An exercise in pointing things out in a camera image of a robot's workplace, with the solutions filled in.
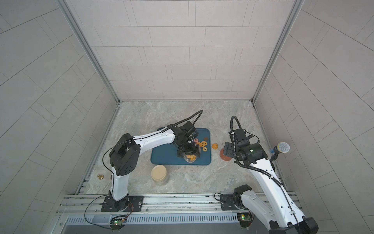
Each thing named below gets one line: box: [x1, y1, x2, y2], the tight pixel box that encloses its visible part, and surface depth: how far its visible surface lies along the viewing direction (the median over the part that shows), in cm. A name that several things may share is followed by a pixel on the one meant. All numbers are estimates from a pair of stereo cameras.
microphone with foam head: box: [269, 141, 291, 162], surface depth 67 cm
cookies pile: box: [193, 136, 209, 152], surface depth 93 cm
